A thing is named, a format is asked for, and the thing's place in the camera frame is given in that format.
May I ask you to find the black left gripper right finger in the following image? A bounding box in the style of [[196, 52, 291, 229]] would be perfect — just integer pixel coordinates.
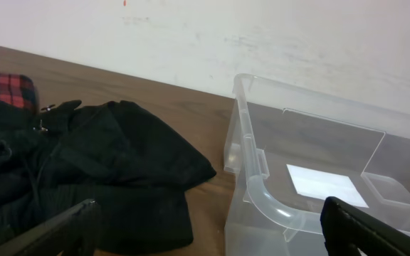
[[320, 196, 410, 256]]

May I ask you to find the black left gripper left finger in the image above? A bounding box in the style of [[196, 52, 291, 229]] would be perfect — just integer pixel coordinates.
[[0, 199, 101, 256]]

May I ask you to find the black garment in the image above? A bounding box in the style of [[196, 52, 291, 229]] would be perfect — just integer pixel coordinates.
[[0, 100, 216, 255]]

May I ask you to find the red plaid flannel shirt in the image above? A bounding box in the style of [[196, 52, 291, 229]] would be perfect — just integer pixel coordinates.
[[0, 73, 38, 112]]

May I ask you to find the clear plastic storage container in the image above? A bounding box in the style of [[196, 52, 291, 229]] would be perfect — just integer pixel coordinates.
[[224, 74, 410, 255]]

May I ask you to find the white paper label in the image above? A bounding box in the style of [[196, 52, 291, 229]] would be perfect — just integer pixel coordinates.
[[287, 164, 368, 208]]

